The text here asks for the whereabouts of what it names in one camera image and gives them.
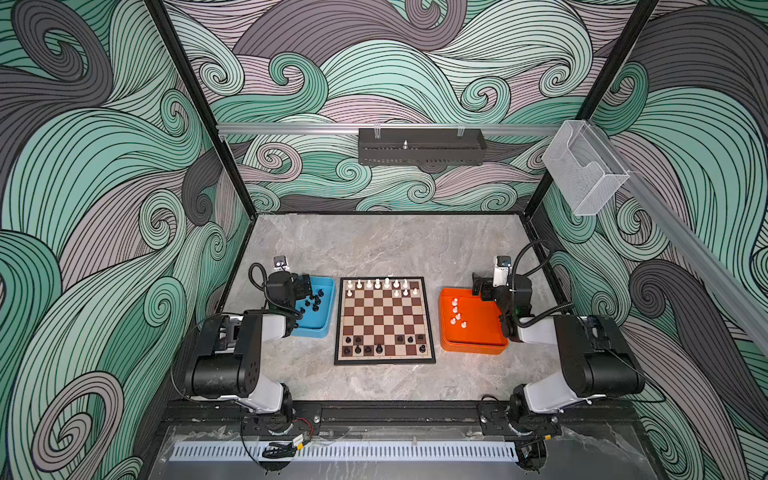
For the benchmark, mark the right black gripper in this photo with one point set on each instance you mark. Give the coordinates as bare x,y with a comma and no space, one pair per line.
480,287

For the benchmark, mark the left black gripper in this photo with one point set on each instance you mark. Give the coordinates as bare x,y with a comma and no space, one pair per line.
303,288

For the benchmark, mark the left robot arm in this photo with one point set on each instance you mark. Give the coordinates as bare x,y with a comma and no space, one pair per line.
226,362

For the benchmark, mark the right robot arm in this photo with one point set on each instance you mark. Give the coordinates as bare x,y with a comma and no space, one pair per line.
595,360

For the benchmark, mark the folding chess board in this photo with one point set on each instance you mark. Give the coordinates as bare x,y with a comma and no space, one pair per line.
383,320

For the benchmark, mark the blue plastic tray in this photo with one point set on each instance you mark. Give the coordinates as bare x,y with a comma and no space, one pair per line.
316,309

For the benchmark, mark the orange plastic tray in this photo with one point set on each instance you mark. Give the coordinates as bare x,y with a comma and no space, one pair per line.
469,324

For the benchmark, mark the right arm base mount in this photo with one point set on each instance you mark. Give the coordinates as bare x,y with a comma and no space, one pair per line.
511,419

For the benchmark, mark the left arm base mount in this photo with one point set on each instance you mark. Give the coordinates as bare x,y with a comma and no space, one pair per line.
304,418

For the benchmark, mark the clear plastic wall bin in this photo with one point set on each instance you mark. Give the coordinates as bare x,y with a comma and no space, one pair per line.
585,166

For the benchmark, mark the aluminium rail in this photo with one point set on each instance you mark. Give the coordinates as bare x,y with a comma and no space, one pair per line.
305,128

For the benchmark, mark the black perforated wall shelf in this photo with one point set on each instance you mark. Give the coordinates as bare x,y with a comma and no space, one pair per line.
421,148

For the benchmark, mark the white slotted cable duct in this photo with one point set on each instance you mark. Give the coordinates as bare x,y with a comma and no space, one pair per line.
453,451

